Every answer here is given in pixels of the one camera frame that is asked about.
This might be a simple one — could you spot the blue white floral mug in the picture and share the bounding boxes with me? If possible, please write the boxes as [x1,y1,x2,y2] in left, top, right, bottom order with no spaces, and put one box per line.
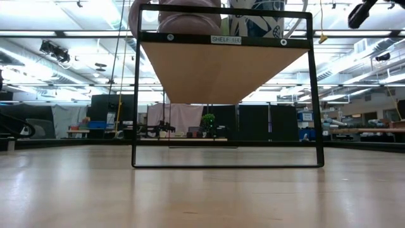
[227,0,309,39]

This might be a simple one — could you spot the pink ribbed ceramic mug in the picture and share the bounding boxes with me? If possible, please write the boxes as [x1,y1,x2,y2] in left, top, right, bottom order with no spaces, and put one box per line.
[127,0,223,35]

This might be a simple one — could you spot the blue storage bin stack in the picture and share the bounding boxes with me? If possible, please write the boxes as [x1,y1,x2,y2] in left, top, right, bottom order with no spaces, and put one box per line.
[296,110,317,141]

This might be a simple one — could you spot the white shelf label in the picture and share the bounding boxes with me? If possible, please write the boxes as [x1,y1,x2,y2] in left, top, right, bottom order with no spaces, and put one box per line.
[210,35,242,46]

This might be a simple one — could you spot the black metal wooden shelf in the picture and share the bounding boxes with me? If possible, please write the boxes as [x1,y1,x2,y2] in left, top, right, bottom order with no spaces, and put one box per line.
[131,3,325,168]

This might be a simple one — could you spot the black partition panels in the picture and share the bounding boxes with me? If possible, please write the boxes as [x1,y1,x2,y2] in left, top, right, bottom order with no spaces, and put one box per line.
[202,104,300,142]

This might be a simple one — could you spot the green potted plant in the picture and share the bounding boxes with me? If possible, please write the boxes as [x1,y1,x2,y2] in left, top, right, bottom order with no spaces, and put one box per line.
[201,113,217,139]

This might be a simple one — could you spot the white hanging cloth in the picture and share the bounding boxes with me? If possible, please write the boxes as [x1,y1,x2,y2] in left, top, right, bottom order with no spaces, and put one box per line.
[146,103,204,134]

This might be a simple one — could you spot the background wooden table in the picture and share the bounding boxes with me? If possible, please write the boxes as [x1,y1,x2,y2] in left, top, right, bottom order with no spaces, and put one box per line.
[139,137,228,143]

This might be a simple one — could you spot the ceiling mounted black device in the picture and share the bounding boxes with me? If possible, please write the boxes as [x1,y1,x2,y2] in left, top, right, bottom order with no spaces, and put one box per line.
[39,40,72,65]

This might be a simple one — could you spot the yellow hanging plug cord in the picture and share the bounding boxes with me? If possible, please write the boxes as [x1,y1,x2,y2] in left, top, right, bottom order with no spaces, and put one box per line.
[317,0,329,45]

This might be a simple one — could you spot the yellow hanging cable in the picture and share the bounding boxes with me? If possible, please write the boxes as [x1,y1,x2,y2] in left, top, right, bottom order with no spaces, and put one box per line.
[115,0,132,134]

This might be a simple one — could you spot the black hanging cable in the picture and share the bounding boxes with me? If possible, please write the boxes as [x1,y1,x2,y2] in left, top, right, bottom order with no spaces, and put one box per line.
[107,0,126,96]

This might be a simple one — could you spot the black cable loop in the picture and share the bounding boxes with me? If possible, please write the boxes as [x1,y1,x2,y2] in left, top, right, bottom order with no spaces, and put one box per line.
[0,112,37,139]

